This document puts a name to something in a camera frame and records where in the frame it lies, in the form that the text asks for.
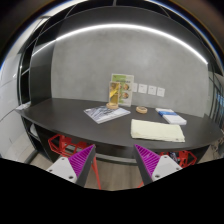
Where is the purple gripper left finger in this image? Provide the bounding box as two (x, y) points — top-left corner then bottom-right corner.
(47, 145), (95, 187)

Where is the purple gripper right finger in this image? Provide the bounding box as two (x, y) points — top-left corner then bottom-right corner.
(134, 144), (181, 185)

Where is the pale yellow folded towel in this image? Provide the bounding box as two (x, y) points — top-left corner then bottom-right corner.
(131, 119), (185, 143)

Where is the blue and white booklet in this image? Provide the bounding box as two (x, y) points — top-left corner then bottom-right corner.
(156, 108), (187, 125)

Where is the grey magazine on table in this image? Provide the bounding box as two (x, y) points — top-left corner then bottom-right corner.
(84, 106), (130, 124)

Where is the yellow sign in wooden stand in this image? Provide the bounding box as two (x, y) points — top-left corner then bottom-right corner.
(106, 81), (120, 109)

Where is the green white poster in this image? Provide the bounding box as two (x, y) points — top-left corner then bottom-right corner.
(111, 74), (134, 107)

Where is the black shelving unit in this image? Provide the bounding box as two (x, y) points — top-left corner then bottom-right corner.
(17, 0), (116, 161)

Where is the LED ceiling light strip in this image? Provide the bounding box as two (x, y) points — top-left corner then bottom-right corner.
(32, 23), (208, 65)

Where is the red wire stool left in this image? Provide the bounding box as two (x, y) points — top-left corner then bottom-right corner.
(48, 134), (101, 188)

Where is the white wall switch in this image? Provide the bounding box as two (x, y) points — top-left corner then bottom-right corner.
(148, 85), (157, 95)
(157, 87), (165, 97)
(132, 83), (138, 93)
(138, 84), (147, 94)

